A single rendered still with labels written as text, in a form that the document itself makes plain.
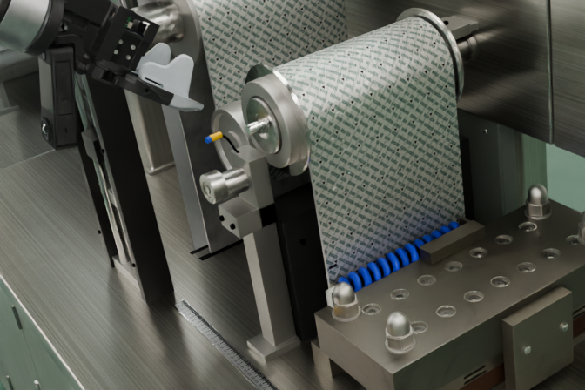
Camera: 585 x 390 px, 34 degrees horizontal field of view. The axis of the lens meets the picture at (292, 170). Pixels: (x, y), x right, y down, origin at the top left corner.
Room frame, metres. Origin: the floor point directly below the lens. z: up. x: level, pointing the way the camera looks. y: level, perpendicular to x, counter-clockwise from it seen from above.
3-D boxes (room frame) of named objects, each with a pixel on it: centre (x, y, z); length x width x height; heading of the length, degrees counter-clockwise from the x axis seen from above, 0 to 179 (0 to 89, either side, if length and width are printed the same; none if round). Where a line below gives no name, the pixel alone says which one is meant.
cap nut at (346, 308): (0.97, -0.04, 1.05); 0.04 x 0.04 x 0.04
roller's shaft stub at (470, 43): (1.23, -0.24, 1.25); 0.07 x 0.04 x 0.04; 118
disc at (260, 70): (1.10, 0.01, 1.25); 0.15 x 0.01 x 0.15; 28
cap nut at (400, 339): (0.89, -0.09, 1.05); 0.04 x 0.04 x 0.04
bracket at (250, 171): (1.10, 0.07, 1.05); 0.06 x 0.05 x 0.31; 118
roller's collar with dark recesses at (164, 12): (1.30, 0.16, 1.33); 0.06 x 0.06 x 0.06; 28
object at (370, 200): (1.10, -0.13, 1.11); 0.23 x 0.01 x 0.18; 118
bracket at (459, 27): (1.23, -0.25, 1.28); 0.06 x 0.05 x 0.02; 118
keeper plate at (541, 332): (0.94, -0.27, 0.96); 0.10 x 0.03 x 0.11; 118
